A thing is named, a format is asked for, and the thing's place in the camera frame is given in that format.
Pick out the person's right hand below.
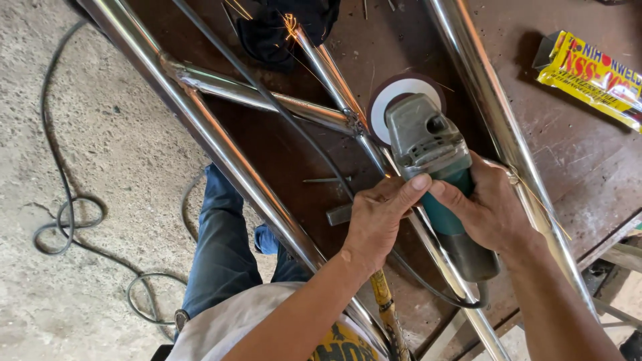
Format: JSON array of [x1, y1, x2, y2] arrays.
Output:
[[429, 150, 543, 260]]

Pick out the person's left hand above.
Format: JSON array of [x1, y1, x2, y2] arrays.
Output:
[[342, 173, 432, 270]]

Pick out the green grey angle grinder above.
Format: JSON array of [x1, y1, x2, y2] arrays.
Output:
[[367, 73, 502, 282]]

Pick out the small grey steel block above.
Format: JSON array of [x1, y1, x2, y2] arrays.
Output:
[[326, 203, 355, 227]]

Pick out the thin welding rod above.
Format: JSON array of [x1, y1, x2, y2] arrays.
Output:
[[507, 168, 573, 241]]

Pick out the pile of metal bars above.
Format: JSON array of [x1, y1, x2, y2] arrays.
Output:
[[577, 211, 642, 361]]

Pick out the person's blue jeans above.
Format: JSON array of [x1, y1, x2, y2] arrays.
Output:
[[181, 163, 313, 322]]

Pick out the yellow welding rod packet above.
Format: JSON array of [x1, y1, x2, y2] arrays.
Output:
[[533, 30, 642, 134]]

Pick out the black cloth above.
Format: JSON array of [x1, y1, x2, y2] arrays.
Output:
[[235, 0, 342, 72]]

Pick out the yellow tool handle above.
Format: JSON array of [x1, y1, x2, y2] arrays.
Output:
[[368, 270, 413, 361]]

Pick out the black grinder power cord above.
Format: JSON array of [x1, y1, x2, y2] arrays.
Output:
[[171, 0, 491, 310]]

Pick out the stainless steel tube frame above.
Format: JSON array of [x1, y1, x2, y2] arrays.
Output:
[[75, 0, 603, 361]]

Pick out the black cable on floor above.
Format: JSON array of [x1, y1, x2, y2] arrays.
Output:
[[32, 19, 207, 329]]

